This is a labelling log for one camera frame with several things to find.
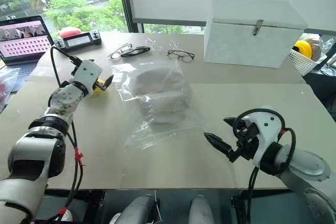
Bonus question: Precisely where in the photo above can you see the thin wire frame glasses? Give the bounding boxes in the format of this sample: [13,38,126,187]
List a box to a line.
[108,43,133,60]

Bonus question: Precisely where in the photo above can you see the white wooden box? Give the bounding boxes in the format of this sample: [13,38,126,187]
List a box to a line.
[204,0,309,69]

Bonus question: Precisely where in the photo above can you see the folded black frame glasses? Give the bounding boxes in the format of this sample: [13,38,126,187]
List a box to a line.
[120,46,151,58]

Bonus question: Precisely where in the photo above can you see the black handheld controller with screen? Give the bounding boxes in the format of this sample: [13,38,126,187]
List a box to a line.
[53,30,103,53]

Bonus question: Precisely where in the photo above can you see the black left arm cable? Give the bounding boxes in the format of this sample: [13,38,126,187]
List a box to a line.
[33,46,86,224]

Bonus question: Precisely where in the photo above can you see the metal box latch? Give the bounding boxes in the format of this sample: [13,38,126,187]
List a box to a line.
[252,19,264,37]

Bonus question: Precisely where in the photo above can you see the clear frame glasses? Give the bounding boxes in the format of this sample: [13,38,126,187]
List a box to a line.
[144,38,164,52]
[167,38,182,50]

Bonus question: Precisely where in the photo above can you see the open black frame glasses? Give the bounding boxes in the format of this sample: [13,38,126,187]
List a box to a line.
[166,50,196,63]

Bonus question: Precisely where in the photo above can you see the white plastic basket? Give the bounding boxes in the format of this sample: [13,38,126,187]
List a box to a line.
[287,46,328,76]

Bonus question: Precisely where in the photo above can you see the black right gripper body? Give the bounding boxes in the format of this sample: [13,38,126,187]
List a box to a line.
[235,121,261,161]

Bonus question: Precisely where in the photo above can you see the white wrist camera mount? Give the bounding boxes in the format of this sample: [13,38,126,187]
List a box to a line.
[241,112,286,168]
[70,60,102,97]

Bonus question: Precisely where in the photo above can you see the clear bag with red item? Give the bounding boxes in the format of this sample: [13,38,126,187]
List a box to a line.
[0,67,21,112]

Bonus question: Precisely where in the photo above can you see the large clear plastic bag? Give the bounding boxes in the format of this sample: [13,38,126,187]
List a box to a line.
[111,60,211,152]

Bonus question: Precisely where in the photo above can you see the yellow rounded object in basket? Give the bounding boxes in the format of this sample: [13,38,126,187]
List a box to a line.
[292,39,313,59]

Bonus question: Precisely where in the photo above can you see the small clear plastic bag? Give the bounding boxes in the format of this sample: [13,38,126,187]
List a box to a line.
[111,63,138,74]

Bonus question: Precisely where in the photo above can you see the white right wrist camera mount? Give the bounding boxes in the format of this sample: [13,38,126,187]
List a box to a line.
[241,112,286,168]

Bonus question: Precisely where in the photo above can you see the brown rounded object in basket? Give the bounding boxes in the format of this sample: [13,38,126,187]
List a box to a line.
[306,37,324,61]

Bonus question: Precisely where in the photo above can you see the black window frame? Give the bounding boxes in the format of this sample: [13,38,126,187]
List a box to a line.
[114,0,145,34]

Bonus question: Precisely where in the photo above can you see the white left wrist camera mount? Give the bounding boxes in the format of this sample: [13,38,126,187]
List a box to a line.
[70,60,102,97]

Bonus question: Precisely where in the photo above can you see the small yellow object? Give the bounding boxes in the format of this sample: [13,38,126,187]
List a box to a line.
[92,78,109,98]

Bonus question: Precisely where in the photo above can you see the open laptop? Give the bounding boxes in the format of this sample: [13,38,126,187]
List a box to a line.
[0,15,55,82]

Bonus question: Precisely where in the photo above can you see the red rounded object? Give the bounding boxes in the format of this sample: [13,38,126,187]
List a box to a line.
[58,26,82,39]

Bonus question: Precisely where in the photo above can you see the red cable tie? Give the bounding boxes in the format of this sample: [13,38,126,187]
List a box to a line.
[73,147,86,167]

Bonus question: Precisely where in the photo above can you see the grey rounded robot leg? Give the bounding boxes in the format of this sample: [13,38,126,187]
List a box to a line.
[188,194,215,224]
[109,194,159,224]

